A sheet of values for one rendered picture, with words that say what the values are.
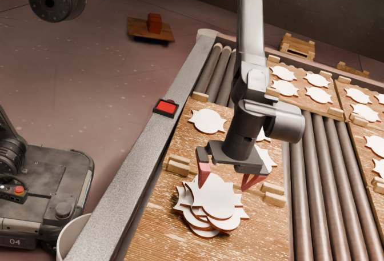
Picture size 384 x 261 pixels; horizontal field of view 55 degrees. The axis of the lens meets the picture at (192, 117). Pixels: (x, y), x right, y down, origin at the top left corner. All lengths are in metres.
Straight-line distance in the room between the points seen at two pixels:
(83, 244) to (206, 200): 0.28
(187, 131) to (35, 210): 0.89
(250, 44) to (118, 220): 0.49
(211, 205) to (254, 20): 0.43
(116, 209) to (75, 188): 1.00
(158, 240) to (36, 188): 1.11
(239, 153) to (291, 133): 0.10
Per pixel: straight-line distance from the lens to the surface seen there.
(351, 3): 6.10
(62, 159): 2.04
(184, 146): 1.09
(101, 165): 2.37
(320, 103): 1.66
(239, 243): 0.89
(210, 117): 1.24
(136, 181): 0.97
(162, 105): 1.27
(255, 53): 0.76
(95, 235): 0.85
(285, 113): 0.69
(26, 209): 1.81
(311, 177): 1.22
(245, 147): 0.69
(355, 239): 1.10
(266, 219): 0.97
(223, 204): 0.87
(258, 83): 0.70
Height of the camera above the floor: 1.59
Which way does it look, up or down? 32 degrees down
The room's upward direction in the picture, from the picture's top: 16 degrees clockwise
